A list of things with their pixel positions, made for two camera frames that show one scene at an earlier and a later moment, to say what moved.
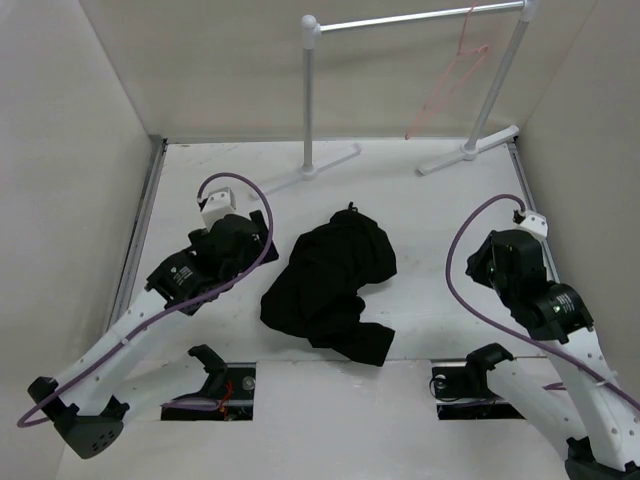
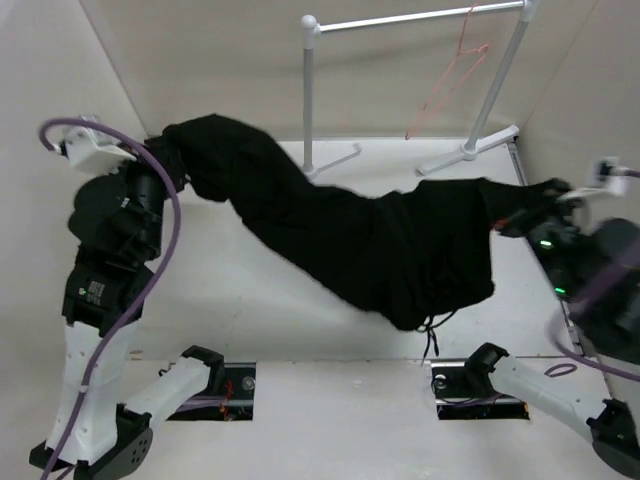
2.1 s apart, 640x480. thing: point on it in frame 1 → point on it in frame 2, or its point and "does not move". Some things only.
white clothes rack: x=313 y=27 does not move
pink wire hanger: x=458 y=55 does not move
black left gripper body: x=248 y=263 → x=152 y=185
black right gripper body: x=482 y=270 → x=546 y=236
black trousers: x=316 y=294 → x=414 y=253
